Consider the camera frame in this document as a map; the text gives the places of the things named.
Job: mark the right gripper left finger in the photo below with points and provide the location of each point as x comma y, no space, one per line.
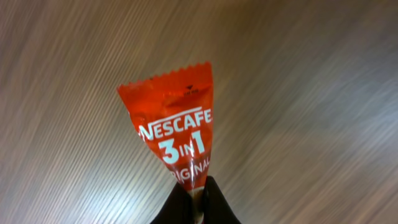
177,208

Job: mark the red Nescafe coffee stick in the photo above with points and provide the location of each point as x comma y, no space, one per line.
173,114

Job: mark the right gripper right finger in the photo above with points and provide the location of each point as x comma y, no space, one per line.
216,208

